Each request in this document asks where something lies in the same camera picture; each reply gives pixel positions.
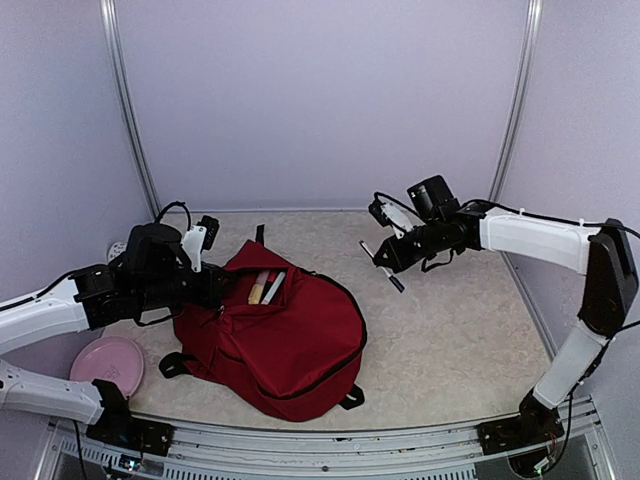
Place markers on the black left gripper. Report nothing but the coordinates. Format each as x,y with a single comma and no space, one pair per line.
212,290

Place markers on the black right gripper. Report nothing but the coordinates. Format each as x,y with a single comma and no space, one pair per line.
397,262

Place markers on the white pen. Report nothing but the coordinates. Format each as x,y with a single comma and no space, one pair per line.
389,275

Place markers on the pale pink tube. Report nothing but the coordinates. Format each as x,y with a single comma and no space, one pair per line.
255,294

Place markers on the red backpack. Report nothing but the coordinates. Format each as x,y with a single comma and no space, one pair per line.
294,356

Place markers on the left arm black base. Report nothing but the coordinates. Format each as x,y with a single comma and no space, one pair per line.
116,425

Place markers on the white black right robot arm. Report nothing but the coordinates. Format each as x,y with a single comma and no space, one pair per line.
578,279

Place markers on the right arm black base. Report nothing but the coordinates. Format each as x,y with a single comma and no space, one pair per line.
533,424

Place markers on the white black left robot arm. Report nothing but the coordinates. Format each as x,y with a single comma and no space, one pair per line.
159,268

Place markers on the white patterned mug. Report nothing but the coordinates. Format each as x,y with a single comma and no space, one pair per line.
116,250

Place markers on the pink plate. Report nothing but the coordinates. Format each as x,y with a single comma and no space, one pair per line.
112,358

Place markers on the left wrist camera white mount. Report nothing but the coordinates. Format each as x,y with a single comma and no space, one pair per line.
199,238

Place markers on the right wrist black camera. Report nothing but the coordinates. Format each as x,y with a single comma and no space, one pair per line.
431,199

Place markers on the right aluminium frame post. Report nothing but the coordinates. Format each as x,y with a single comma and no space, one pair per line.
518,101

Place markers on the aluminium frame post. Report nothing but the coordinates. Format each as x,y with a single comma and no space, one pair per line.
114,43
518,101

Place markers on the aluminium front rail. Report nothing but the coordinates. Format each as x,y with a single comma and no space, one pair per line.
450,451

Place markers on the left aluminium frame post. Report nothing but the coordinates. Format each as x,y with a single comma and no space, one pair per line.
114,43

